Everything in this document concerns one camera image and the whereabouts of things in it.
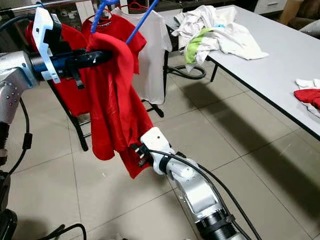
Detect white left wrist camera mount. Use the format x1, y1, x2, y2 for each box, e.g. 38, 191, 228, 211
31, 7, 65, 85

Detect white crumpled garment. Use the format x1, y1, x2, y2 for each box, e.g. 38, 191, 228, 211
175, 5, 271, 66

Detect red FILA T-shirt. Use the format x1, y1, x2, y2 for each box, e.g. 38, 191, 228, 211
62, 14, 148, 76

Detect red polo shirt white trim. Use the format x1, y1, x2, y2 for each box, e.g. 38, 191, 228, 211
25, 20, 96, 117

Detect white T-shirt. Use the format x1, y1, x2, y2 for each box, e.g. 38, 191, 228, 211
112, 6, 173, 106

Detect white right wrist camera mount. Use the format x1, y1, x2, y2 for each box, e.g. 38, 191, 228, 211
140, 126, 173, 175

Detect purple plastic hanger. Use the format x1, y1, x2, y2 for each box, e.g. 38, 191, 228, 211
90, 0, 161, 46

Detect thin white cloth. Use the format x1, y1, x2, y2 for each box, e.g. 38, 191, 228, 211
295, 77, 320, 118

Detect red collared shirt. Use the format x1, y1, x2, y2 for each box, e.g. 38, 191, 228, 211
80, 32, 155, 179

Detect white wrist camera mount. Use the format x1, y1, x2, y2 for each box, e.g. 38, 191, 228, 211
31, 7, 65, 85
140, 126, 173, 175

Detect white table black legs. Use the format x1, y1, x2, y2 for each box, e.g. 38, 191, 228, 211
160, 4, 320, 141

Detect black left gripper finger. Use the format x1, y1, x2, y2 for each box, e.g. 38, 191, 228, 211
82, 50, 114, 69

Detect black clothes rack silver bar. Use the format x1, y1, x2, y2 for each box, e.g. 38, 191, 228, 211
0, 0, 173, 152

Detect green white garment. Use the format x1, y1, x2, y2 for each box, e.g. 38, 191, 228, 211
185, 27, 218, 65

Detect white drawer cabinet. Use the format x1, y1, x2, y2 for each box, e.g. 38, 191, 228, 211
254, 0, 288, 14

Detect black hose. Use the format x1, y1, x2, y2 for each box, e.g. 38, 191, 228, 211
167, 64, 207, 81

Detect red cloth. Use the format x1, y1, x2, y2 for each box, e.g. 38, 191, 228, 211
294, 89, 320, 111

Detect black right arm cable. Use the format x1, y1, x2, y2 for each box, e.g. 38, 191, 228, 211
147, 149, 263, 240

